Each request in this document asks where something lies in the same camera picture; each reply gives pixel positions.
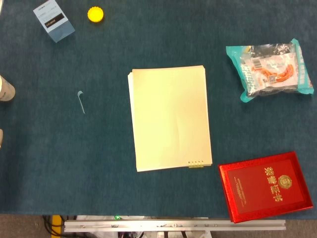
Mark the yellow plastic bottle cap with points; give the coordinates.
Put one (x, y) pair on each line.
(95, 15)

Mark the aluminium profile rail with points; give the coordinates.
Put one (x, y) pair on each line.
(173, 225)

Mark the red certificate folder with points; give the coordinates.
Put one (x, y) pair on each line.
(265, 188)

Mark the light blue paper strip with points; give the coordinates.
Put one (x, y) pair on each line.
(81, 104)

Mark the light blue cardboard box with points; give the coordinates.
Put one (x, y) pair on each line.
(54, 24)

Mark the yellow tape piece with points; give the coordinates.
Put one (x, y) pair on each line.
(56, 221)

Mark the teal felt table cloth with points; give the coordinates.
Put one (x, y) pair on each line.
(74, 161)

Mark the cream paper stack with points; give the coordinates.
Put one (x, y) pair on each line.
(171, 119)

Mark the teal snack food package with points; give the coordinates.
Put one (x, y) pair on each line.
(270, 69)

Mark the yellow index tabs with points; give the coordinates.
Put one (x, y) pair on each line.
(195, 166)

